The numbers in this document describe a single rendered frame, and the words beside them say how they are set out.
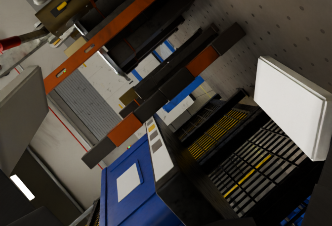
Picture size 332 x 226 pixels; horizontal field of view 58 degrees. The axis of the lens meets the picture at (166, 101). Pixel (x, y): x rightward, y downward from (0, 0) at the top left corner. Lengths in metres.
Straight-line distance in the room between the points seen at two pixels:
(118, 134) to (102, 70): 8.20
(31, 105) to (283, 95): 0.13
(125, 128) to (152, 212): 0.36
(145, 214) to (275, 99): 0.28
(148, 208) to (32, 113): 0.27
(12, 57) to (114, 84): 8.05
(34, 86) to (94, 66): 8.82
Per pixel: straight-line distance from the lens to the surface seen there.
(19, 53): 0.79
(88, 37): 0.78
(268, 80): 0.18
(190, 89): 2.65
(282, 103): 0.17
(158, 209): 0.39
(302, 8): 0.55
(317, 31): 0.56
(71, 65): 0.76
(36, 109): 0.18
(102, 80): 8.88
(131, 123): 0.72
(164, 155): 0.34
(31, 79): 0.17
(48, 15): 0.75
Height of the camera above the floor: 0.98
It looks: 2 degrees down
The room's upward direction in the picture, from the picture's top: 131 degrees counter-clockwise
